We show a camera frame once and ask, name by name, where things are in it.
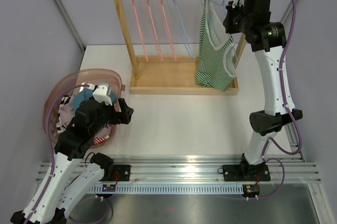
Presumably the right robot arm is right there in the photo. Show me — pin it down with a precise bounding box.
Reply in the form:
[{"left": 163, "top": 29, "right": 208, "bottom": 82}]
[{"left": 222, "top": 0, "right": 303, "bottom": 182}]

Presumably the translucent pink plastic basin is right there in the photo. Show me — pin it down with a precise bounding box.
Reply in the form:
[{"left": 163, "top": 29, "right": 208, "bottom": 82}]
[{"left": 43, "top": 68, "right": 125, "bottom": 143}]

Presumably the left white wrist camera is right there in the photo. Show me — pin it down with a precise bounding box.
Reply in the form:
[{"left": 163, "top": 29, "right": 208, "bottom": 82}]
[{"left": 83, "top": 83, "right": 113, "bottom": 105}]

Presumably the red white striped tank top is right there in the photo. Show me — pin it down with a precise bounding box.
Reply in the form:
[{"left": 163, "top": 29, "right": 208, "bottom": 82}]
[{"left": 94, "top": 135, "right": 110, "bottom": 146}]

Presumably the green white striped tank top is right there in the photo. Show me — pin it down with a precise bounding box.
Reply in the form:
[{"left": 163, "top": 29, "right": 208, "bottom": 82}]
[{"left": 195, "top": 0, "right": 236, "bottom": 91}]

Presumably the wooden clothes rack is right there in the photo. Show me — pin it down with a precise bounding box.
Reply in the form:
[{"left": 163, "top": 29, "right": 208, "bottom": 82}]
[{"left": 107, "top": 0, "right": 273, "bottom": 96}]

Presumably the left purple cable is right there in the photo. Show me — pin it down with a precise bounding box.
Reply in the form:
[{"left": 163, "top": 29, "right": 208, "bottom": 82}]
[{"left": 23, "top": 84, "right": 93, "bottom": 224}]

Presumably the black white striped tank top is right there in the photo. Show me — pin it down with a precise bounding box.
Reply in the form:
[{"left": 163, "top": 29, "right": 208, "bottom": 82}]
[{"left": 56, "top": 95, "right": 72, "bottom": 134}]

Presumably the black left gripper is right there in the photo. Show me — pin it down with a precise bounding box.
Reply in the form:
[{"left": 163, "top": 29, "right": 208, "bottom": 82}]
[{"left": 91, "top": 98, "right": 133, "bottom": 136}]

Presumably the dusty pink tank top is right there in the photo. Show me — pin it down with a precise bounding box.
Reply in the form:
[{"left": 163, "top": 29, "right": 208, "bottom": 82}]
[{"left": 60, "top": 103, "right": 75, "bottom": 128}]

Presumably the light blue wire hanger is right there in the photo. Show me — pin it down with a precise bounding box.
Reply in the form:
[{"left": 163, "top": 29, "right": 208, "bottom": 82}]
[
  {"left": 210, "top": 0, "right": 238, "bottom": 63},
  {"left": 166, "top": 0, "right": 194, "bottom": 60}
]

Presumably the pink wire hanger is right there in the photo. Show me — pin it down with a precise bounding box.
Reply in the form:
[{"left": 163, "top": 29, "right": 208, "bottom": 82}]
[
  {"left": 131, "top": 0, "right": 148, "bottom": 63},
  {"left": 142, "top": 0, "right": 164, "bottom": 63},
  {"left": 157, "top": 0, "right": 177, "bottom": 62}
]

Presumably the white slotted cable duct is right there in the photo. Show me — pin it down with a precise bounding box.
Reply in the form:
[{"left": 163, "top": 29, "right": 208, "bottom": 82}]
[{"left": 85, "top": 184, "right": 243, "bottom": 195}]

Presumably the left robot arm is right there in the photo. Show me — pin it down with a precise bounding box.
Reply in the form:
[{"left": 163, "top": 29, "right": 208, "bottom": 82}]
[{"left": 11, "top": 98, "right": 134, "bottom": 223}]

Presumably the aluminium mounting rail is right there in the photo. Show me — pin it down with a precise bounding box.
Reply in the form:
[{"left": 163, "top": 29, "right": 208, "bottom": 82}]
[{"left": 33, "top": 154, "right": 322, "bottom": 185}]

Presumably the teal blue tank top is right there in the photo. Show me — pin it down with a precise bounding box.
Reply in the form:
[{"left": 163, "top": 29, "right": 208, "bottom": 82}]
[{"left": 71, "top": 88, "right": 118, "bottom": 111}]

